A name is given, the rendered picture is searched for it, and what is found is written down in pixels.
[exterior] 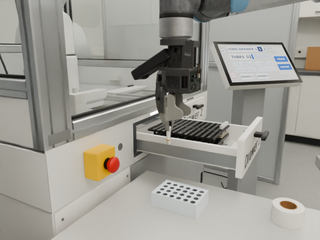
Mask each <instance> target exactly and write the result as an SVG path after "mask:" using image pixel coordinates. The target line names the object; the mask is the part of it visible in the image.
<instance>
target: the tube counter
mask: <svg viewBox="0 0 320 240"><path fill-rule="evenodd" d="M245 56H246V58H247V60H272V57H271V55H270V54H245Z"/></svg>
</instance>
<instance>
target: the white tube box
mask: <svg viewBox="0 0 320 240"><path fill-rule="evenodd" d="M208 197H209V190H206V189H202V188H199V187H195V186H191V185H187V184H183V183H179V182H175V181H172V180H165V181H164V182H163V183H162V184H160V185H159V186H158V187H157V188H156V189H154V190H153V191H152V192H151V205H152V206H155V207H158V208H161V209H164V210H168V211H171V212H174V213H177V214H180V215H183V216H187V217H190V218H193V219H196V218H197V217H198V216H199V214H200V213H201V212H202V210H203V209H204V208H205V206H206V205H207V204H208Z"/></svg>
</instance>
